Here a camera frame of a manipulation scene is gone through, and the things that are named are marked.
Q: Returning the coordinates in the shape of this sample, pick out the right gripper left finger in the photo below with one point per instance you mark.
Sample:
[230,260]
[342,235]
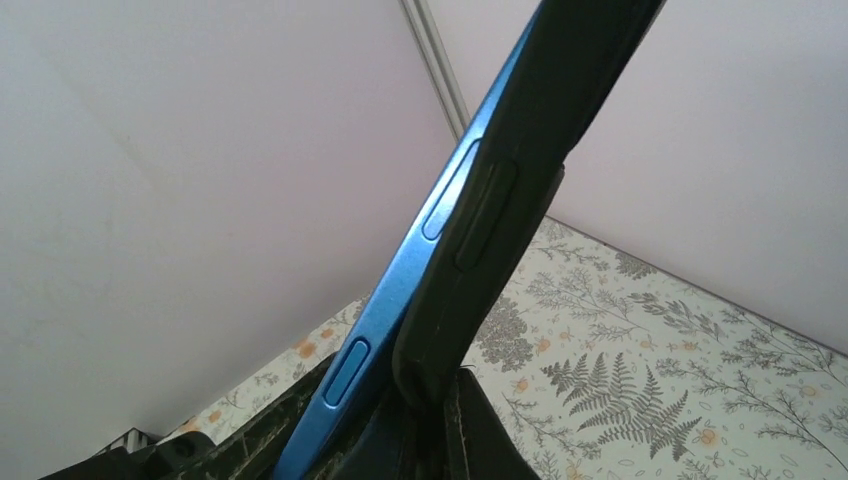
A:
[249,453]

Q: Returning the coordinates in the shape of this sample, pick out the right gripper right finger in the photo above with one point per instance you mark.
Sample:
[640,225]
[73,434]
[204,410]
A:
[463,438]

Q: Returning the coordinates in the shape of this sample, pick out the black phone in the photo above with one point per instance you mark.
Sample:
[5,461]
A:
[363,363]

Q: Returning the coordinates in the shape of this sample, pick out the black phone case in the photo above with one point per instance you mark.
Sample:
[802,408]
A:
[556,79]

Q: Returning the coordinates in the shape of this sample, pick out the floral patterned table mat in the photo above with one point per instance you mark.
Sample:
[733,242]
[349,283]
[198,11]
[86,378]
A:
[601,366]

